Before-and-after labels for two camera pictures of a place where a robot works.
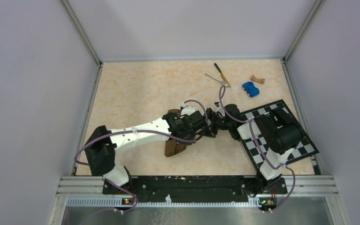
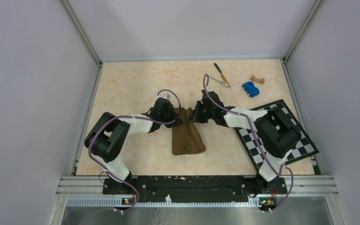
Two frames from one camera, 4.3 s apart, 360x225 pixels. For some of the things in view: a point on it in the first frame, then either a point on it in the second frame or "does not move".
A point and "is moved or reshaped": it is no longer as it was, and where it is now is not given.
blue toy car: (251, 91) does not move
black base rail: (196, 188) does not move
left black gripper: (185, 143) -> (171, 109)
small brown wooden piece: (260, 80) does not move
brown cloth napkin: (172, 147) is moved or reshaped
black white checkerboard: (257, 150) does not move
